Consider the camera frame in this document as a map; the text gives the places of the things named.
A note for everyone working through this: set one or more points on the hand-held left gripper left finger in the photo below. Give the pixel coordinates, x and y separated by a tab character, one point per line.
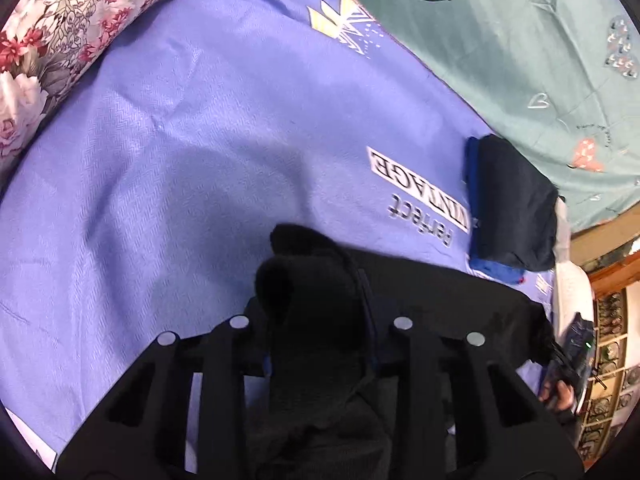
227	365

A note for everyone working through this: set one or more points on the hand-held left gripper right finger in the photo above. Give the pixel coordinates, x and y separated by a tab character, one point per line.
417	365

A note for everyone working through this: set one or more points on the black pants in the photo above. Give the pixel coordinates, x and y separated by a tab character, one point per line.
310	300

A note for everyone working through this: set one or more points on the person's right hand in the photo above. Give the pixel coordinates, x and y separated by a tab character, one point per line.
559	396

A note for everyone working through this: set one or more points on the white cloth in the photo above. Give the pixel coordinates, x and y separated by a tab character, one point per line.
572	280

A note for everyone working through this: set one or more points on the folded blue garment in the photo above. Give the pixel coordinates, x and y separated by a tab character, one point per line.
492	266

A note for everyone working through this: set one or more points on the folded dark navy garment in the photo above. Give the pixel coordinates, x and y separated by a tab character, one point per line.
520	200

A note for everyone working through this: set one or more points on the purple printed bedsheet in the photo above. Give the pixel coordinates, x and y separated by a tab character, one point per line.
200	160

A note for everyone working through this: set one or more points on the teal heart print bedsheet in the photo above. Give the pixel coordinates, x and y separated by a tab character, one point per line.
500	50

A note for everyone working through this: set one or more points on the floral pillow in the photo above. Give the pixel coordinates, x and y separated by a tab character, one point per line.
55	45

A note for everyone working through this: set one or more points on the wooden ornate bed frame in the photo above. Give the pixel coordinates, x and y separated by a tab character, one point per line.
612	340

